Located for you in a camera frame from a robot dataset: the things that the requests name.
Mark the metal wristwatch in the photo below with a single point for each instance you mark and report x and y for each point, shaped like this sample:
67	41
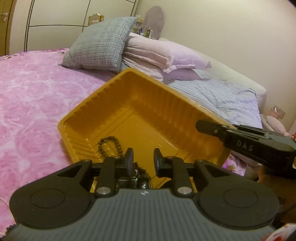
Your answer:
140	179

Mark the white sliding wardrobe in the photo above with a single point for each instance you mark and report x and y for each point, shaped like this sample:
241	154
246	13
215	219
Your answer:
44	25

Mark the brown wooden door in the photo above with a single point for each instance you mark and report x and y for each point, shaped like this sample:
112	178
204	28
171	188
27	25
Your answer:
7	8

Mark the grey checked cushion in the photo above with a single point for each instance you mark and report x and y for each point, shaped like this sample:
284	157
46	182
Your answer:
100	46

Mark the pink pillow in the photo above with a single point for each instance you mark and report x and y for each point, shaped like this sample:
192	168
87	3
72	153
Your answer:
157	73
167	55

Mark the small wooden headboard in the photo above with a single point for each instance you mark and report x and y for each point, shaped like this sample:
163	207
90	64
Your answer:
95	18

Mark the lower pink pillow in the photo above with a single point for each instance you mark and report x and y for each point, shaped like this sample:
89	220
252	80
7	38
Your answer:
157	73

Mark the pink floral blanket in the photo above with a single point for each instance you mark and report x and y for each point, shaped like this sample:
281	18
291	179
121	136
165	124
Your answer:
36	94

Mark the striped duvet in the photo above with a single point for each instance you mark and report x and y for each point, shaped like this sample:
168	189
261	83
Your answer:
230	101

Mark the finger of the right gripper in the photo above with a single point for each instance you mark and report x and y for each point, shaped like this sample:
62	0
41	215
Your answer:
222	132

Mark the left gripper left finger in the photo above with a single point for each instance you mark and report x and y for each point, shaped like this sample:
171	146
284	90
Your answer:
109	170

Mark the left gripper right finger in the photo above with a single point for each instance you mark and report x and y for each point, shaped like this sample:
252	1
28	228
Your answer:
174	168

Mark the bottles on shelf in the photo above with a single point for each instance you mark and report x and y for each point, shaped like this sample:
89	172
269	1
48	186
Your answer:
142	28

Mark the pink stuffed toy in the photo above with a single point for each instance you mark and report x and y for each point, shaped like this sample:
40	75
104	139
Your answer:
270	123

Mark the upper pink pillow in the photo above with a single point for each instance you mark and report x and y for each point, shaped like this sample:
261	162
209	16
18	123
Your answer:
167	55

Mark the orange plastic tray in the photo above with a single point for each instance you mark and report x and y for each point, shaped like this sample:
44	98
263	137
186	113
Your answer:
143	114

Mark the mauve covered chair back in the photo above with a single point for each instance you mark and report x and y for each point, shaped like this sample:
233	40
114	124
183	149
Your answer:
156	21

